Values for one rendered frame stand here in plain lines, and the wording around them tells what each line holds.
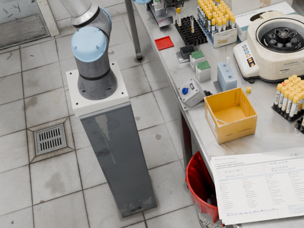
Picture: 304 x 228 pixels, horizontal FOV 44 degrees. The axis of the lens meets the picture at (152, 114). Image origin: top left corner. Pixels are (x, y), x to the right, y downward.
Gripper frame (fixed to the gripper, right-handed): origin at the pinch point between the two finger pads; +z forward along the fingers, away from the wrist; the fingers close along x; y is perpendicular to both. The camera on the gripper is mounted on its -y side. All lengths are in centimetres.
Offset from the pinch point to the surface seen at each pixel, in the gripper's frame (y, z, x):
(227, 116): 52, -12, 5
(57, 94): -15, 129, -69
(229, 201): 77, -27, -8
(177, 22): 3.3, 13.6, 4.8
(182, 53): 20.8, 3.1, 0.2
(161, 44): 11.5, 12.4, -5.0
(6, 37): -81, 155, -100
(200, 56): 25.9, -3.4, 5.0
